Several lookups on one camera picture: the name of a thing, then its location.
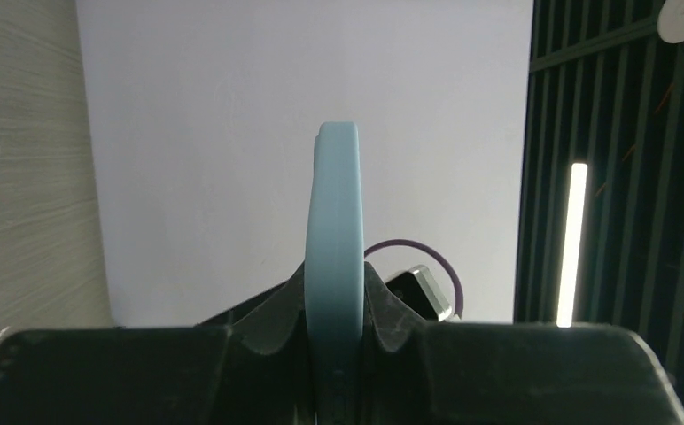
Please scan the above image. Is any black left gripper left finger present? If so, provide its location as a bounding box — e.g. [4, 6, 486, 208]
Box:
[0, 268, 312, 424]

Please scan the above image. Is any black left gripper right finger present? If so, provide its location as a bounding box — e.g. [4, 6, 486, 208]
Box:
[362, 265, 684, 424]

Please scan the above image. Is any phone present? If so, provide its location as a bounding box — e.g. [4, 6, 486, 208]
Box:
[304, 122, 364, 424]

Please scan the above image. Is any bright ceiling light strip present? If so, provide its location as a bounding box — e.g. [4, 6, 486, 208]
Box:
[556, 163, 587, 328]

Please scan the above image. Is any round white ceiling sensor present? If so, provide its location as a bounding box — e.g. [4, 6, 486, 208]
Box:
[657, 0, 684, 44]

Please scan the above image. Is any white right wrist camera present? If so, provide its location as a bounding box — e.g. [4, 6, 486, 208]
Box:
[385, 265, 455, 321]

